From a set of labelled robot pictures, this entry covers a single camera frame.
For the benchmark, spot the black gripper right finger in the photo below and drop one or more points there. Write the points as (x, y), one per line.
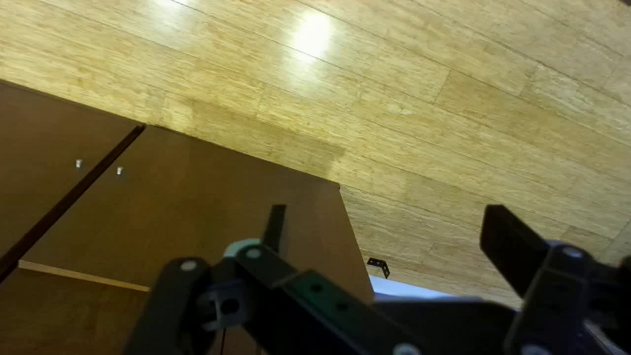
(573, 304)

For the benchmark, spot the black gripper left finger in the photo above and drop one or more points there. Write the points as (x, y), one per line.
(283, 308)

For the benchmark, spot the brown wooden cabinet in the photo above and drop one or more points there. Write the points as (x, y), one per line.
(93, 205)

